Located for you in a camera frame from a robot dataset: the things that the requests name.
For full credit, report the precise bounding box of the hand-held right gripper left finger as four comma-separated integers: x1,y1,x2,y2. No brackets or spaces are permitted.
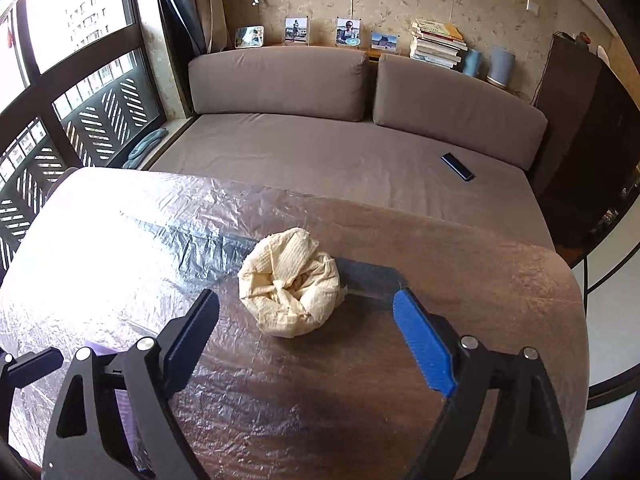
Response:
42,288,221,480

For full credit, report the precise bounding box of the dark blue remote control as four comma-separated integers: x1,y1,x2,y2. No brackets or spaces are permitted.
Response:
441,152,476,182

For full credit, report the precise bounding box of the window with dark frame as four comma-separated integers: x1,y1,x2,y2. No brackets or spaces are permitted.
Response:
0,0,168,271

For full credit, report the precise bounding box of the brown sofa seat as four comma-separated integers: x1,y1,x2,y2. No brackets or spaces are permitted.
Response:
150,112,556,251

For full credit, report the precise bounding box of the brown sofa back cushion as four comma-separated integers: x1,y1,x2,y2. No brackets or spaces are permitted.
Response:
188,47,369,123
372,54,549,171

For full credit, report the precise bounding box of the leaning photo card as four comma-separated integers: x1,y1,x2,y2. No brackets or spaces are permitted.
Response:
235,26,265,49

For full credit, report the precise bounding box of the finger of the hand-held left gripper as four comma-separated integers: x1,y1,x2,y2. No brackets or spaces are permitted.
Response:
0,347,65,441

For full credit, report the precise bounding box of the grey cylinder speaker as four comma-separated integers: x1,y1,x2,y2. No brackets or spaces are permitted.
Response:
487,45,517,88

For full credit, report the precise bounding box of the framed portrait photo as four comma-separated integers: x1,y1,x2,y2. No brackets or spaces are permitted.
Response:
336,16,362,46

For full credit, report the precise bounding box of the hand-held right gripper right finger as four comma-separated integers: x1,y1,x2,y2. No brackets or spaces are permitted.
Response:
392,287,572,480

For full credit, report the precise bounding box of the cream paper towel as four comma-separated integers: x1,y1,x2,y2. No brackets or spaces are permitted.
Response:
237,227,349,338

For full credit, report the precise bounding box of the white panelled sliding door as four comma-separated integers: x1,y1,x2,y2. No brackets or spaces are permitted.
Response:
570,240,640,411

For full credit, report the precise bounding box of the dark wooden cabinet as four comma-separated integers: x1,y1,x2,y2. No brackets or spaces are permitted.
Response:
530,32,640,248

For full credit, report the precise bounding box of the framed standing photo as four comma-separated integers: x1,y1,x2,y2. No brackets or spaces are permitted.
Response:
285,16,311,43

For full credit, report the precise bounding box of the stack of books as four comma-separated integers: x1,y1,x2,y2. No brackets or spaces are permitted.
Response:
410,18,471,70

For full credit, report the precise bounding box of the dark curtain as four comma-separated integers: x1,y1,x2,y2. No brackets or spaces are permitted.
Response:
152,0,226,56

